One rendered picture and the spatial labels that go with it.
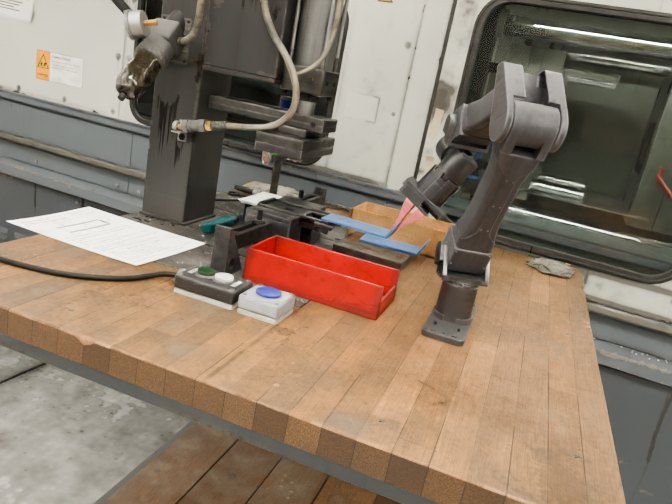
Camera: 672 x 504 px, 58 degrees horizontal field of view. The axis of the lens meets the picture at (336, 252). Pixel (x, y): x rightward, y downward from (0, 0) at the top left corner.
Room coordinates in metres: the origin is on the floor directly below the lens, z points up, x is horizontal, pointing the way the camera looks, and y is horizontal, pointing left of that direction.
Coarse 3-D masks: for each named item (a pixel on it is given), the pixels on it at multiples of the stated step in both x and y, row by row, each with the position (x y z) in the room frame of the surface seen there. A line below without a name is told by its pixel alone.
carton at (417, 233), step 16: (352, 208) 1.45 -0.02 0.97; (368, 208) 1.56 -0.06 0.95; (384, 208) 1.54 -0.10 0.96; (384, 224) 1.42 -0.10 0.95; (416, 224) 1.40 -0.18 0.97; (432, 224) 1.51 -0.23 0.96; (448, 224) 1.50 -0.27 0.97; (400, 240) 1.41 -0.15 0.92; (416, 240) 1.40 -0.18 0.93; (432, 240) 1.39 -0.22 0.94; (432, 256) 1.39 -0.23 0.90
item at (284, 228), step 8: (248, 216) 1.17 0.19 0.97; (312, 216) 1.26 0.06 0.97; (272, 224) 1.16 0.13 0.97; (280, 224) 1.15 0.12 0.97; (288, 224) 1.15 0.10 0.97; (296, 224) 1.18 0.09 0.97; (272, 232) 1.15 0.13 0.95; (280, 232) 1.15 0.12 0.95; (288, 232) 1.14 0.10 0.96; (296, 232) 1.18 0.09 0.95; (304, 232) 1.28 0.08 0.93; (312, 232) 1.28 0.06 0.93; (296, 240) 1.19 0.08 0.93; (304, 240) 1.28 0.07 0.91; (312, 240) 1.29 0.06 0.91
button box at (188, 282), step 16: (0, 256) 0.86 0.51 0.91; (48, 272) 0.85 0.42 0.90; (64, 272) 0.85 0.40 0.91; (160, 272) 0.92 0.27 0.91; (192, 272) 0.90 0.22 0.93; (176, 288) 0.88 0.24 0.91; (192, 288) 0.87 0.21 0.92; (208, 288) 0.86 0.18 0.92; (224, 288) 0.86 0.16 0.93; (240, 288) 0.87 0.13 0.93; (224, 304) 0.86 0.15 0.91
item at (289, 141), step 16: (224, 96) 1.32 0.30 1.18; (304, 96) 1.23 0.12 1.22; (240, 112) 1.25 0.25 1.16; (256, 112) 1.24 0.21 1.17; (272, 112) 1.23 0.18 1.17; (304, 112) 1.24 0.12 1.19; (288, 128) 1.21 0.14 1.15; (304, 128) 1.21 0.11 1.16; (320, 128) 1.20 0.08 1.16; (256, 144) 1.17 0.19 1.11; (272, 144) 1.16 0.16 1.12; (288, 144) 1.15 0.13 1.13; (304, 144) 1.15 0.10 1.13; (320, 144) 1.23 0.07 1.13
